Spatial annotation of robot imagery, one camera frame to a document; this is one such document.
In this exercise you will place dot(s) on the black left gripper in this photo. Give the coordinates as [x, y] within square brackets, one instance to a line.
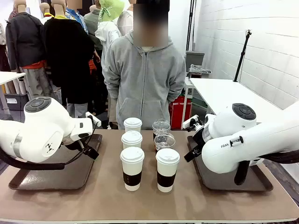
[74, 145]

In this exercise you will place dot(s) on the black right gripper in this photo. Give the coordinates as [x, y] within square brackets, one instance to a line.
[199, 140]

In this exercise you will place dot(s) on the white paper coffee cup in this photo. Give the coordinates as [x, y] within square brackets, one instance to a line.
[132, 124]
[167, 170]
[132, 168]
[131, 140]

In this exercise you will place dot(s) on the clear iced coffee cup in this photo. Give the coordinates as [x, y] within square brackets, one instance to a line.
[161, 126]
[164, 141]

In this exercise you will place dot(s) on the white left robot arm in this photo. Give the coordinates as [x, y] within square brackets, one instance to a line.
[42, 130]

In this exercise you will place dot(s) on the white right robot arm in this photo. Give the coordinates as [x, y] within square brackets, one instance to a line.
[257, 140]

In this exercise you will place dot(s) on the brown serving tray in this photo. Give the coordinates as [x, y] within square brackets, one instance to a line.
[58, 177]
[217, 182]

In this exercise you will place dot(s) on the red box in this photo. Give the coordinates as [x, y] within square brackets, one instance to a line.
[177, 112]

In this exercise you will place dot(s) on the large white table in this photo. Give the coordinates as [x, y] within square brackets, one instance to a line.
[222, 95]

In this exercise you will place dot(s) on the person in grey hoodie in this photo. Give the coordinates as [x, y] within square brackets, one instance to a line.
[144, 81]

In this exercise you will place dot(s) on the grey storage crate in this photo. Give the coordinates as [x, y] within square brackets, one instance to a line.
[16, 101]

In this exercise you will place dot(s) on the grey plastic bin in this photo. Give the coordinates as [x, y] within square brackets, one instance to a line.
[195, 58]

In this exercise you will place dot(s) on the white paper rolls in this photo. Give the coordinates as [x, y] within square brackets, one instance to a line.
[21, 86]

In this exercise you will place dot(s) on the mannequin in black coat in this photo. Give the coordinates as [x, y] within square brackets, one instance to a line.
[67, 53]

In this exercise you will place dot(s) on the black tripod stand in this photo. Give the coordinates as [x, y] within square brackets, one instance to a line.
[240, 60]

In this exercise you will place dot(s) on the small white side table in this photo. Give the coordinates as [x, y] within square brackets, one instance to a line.
[9, 75]

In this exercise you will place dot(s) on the mannequin in white garment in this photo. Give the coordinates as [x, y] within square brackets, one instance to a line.
[107, 35]

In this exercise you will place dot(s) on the mannequin in olive jacket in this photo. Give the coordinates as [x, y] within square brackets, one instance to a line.
[92, 25]

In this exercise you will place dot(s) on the black light stand poles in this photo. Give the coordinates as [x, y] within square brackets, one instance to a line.
[190, 23]

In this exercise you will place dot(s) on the mannequin in dark grey jacket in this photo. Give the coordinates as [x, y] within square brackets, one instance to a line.
[23, 39]

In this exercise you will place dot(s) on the person in blue shirt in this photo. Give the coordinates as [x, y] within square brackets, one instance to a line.
[78, 19]

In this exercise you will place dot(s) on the bare white mannequin torso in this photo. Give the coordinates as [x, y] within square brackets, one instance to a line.
[125, 22]

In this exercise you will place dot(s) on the green sun hat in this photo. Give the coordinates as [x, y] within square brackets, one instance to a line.
[109, 9]

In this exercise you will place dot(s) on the mannequin with yellow collar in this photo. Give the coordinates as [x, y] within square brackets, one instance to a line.
[45, 9]

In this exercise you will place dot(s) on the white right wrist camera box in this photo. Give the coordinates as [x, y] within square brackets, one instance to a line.
[188, 123]

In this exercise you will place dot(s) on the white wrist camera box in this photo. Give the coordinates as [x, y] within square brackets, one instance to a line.
[93, 119]
[188, 123]

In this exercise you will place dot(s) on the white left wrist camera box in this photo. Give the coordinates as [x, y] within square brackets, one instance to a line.
[93, 119]

